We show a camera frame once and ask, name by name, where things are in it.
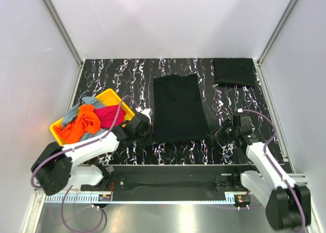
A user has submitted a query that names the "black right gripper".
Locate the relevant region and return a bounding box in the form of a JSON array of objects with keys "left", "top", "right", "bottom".
[{"left": 208, "top": 118, "right": 239, "bottom": 145}]

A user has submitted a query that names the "black t-shirt with blue logo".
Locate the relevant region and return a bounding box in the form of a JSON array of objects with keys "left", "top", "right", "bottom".
[{"left": 153, "top": 74, "right": 209, "bottom": 143}]

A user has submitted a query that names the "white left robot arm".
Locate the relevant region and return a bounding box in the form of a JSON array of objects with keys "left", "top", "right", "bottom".
[{"left": 31, "top": 108, "right": 153, "bottom": 196}]

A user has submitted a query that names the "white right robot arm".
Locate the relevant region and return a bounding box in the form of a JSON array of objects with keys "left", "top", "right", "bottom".
[{"left": 211, "top": 113, "right": 311, "bottom": 231}]

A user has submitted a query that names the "red t-shirt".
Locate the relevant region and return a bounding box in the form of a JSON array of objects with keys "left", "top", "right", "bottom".
[{"left": 94, "top": 105, "right": 126, "bottom": 129}]

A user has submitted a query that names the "yellow plastic bin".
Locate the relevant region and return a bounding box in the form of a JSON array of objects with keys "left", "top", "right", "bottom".
[{"left": 49, "top": 89, "right": 134, "bottom": 146}]

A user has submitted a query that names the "orange t-shirt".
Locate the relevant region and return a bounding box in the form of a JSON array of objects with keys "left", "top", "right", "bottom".
[{"left": 53, "top": 104, "right": 101, "bottom": 144}]

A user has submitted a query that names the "light blue grey t-shirt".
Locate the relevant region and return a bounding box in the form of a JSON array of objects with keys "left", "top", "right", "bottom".
[{"left": 61, "top": 97, "right": 105, "bottom": 128}]

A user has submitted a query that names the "folded black t-shirt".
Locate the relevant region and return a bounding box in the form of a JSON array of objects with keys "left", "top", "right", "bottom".
[{"left": 212, "top": 58, "right": 256, "bottom": 87}]

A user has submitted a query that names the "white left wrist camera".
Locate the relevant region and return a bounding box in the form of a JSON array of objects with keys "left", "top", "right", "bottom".
[{"left": 136, "top": 107, "right": 153, "bottom": 120}]

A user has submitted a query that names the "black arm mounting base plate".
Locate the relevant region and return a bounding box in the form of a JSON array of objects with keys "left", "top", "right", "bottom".
[{"left": 81, "top": 164, "right": 257, "bottom": 191}]

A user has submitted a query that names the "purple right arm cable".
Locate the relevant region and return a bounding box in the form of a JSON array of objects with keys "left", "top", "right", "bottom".
[{"left": 211, "top": 109, "right": 308, "bottom": 233}]

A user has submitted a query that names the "aluminium frame post right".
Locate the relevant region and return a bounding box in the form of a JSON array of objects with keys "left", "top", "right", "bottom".
[{"left": 257, "top": 0, "right": 306, "bottom": 66}]

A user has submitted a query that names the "aluminium frame post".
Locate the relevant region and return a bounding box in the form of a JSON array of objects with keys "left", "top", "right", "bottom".
[
  {"left": 37, "top": 0, "right": 85, "bottom": 67},
  {"left": 257, "top": 0, "right": 306, "bottom": 66}
]

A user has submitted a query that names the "aluminium frame post left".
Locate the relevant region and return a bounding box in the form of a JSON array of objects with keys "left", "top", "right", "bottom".
[{"left": 37, "top": 0, "right": 85, "bottom": 67}]

